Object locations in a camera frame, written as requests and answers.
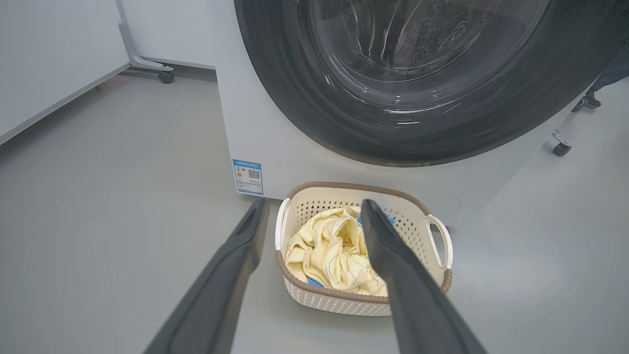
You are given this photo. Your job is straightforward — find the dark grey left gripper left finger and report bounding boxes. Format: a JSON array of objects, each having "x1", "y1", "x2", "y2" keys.
[{"x1": 143, "y1": 198, "x2": 270, "y2": 354}]

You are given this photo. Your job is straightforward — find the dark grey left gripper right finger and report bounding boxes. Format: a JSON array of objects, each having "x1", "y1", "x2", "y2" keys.
[{"x1": 360, "y1": 199, "x2": 487, "y2": 354}]

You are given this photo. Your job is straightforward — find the cream printed garment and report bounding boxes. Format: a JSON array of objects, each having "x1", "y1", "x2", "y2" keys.
[
  {"x1": 307, "y1": 211, "x2": 389, "y2": 297},
  {"x1": 285, "y1": 206, "x2": 362, "y2": 278}
]

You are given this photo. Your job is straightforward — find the blue cloth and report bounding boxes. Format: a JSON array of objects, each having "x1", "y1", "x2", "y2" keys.
[{"x1": 307, "y1": 214, "x2": 396, "y2": 288}]

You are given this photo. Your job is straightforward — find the round dark grey washer door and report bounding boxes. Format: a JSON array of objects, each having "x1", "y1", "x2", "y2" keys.
[{"x1": 234, "y1": 0, "x2": 629, "y2": 168}]

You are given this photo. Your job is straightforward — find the cream perforated laundry basket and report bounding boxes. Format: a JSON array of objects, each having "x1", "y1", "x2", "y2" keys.
[{"x1": 274, "y1": 182, "x2": 454, "y2": 317}]

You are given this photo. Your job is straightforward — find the white front-load washing machine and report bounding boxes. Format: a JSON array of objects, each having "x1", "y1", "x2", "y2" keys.
[{"x1": 211, "y1": 0, "x2": 629, "y2": 228}]

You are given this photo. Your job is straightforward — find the blue energy label sticker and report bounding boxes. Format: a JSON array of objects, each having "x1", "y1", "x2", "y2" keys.
[{"x1": 232, "y1": 159, "x2": 264, "y2": 196}]

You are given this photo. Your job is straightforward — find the black shoe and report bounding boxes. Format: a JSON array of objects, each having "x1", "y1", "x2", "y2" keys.
[{"x1": 572, "y1": 90, "x2": 602, "y2": 113}]

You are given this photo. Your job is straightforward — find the person leg dark trousers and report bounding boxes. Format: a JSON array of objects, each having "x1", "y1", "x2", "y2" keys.
[{"x1": 587, "y1": 47, "x2": 629, "y2": 94}]

